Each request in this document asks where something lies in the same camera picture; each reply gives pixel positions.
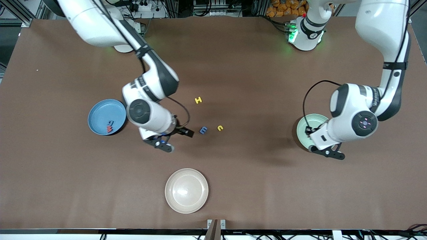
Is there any pale green plate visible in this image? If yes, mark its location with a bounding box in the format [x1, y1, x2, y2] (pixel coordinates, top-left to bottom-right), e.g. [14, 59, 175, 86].
[296, 114, 331, 151]

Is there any beige plate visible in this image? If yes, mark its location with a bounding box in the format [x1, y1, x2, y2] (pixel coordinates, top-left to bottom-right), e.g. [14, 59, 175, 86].
[164, 168, 209, 214]

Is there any blue plate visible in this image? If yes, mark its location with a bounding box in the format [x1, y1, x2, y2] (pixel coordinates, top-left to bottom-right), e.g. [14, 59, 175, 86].
[87, 99, 127, 136]

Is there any pile of orange objects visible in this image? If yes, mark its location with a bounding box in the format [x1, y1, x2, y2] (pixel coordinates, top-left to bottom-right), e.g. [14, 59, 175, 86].
[266, 0, 308, 18]

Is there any dark equipment rack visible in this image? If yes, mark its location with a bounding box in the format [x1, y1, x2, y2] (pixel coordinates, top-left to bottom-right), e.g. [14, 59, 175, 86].
[173, 0, 267, 18]

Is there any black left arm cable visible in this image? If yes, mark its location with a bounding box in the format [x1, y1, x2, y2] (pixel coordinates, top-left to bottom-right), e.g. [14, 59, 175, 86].
[303, 0, 411, 129]

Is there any brown camera post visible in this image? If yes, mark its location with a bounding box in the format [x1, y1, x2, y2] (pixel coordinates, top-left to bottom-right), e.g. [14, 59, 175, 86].
[204, 219, 218, 240]

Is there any black and red cable bundle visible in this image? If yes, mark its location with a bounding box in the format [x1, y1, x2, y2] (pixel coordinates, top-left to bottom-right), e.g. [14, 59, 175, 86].
[360, 223, 427, 240]

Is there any aluminium frame post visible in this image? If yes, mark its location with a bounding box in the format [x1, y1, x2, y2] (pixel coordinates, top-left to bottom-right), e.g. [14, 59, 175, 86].
[0, 0, 34, 28]
[400, 0, 427, 24]

